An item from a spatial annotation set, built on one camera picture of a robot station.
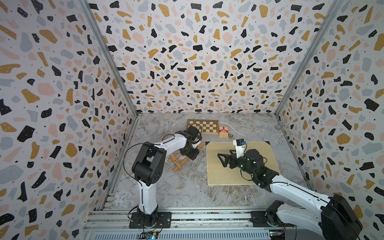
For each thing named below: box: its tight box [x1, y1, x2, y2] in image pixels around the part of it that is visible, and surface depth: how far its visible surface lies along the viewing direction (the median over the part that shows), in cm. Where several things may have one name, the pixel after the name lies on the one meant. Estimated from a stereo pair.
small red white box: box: [219, 126, 229, 138], surface depth 111 cm
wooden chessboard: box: [186, 119, 219, 135], surface depth 113 cm
